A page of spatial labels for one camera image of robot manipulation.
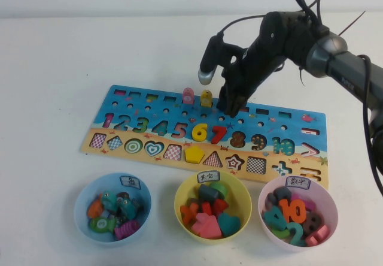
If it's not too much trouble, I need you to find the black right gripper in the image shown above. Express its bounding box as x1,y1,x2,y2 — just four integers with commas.
217,38,285,117

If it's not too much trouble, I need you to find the colourful wooden number puzzle board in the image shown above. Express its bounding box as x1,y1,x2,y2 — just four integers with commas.
79,84,330,192

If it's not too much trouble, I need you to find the yellow wooden fish piece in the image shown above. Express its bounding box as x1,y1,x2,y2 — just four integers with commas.
200,90,213,108

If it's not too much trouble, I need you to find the pink wooden fish piece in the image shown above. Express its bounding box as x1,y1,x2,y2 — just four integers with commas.
182,87,194,105

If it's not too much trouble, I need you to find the yellow wooden pentagon piece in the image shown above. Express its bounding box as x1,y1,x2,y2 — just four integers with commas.
184,146,206,164

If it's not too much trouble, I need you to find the paper label on yellow bowl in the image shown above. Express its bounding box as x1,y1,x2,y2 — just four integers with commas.
196,171,221,184

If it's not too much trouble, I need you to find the green wooden round piece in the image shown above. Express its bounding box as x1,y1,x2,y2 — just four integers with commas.
208,180,229,200

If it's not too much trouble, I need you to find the yellow plastic bowl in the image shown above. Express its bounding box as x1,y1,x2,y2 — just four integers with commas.
174,171,253,246

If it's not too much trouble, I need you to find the grey wooden number piece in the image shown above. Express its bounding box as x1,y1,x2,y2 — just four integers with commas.
266,186,293,207

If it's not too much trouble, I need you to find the red wooden shape piece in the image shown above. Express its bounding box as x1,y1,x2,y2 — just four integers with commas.
212,199,230,217

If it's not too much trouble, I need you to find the paper label on pink bowl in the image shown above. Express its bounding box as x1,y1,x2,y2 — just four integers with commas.
285,176,311,190

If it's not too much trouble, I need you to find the orange wooden cross piece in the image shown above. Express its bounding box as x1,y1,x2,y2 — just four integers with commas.
180,202,200,225

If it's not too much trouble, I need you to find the teal wooden heart piece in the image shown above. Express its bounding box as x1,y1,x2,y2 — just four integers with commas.
217,213,242,237

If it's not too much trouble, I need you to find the paper label on blue bowl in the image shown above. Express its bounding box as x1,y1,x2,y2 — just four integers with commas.
119,175,143,189

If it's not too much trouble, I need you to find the magenta wooden number piece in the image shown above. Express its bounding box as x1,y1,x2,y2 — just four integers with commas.
299,198,317,213

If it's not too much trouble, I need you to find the pink plastic bowl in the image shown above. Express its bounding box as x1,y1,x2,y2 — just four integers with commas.
257,176,338,252

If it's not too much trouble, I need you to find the dark teal wooden fish piece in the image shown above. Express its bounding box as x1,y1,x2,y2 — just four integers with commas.
115,198,138,219

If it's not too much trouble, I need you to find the purple wooden fish piece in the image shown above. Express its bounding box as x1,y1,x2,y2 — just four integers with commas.
114,220,141,240

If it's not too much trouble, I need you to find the orange wooden fish piece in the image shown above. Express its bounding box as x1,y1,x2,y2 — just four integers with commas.
87,198,105,219

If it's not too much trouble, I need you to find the green wooden fish piece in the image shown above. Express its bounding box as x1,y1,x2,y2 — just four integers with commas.
89,216,116,234

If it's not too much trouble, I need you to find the light blue plastic bowl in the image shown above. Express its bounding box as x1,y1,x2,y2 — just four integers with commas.
74,173,153,243

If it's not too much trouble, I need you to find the red wooden number seven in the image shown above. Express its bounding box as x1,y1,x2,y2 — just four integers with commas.
210,126,227,145

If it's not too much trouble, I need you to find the yellow wooden number six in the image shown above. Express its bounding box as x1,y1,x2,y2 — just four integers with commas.
191,123,209,143

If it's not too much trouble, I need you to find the dark teal wooden block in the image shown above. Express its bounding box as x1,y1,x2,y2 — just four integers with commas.
197,184,219,204

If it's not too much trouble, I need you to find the orange wooden number ten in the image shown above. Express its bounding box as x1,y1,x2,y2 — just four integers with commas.
278,198,306,223

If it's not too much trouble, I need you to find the teal wooden number four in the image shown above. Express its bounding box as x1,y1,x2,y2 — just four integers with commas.
263,209,290,232

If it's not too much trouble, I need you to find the black zip tie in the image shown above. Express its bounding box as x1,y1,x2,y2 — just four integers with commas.
339,10,366,35

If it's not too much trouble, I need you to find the brown wooden number eight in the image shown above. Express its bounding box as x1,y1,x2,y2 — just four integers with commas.
302,211,323,234

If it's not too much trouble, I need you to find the teal wooden number two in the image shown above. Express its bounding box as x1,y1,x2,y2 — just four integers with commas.
284,222,308,247

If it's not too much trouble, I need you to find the pink wooden equals sign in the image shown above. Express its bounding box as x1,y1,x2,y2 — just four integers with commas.
305,223,332,247

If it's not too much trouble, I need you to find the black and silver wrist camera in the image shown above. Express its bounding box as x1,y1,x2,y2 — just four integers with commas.
197,35,224,86

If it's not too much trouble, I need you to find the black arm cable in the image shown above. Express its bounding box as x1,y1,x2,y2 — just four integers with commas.
357,55,383,197

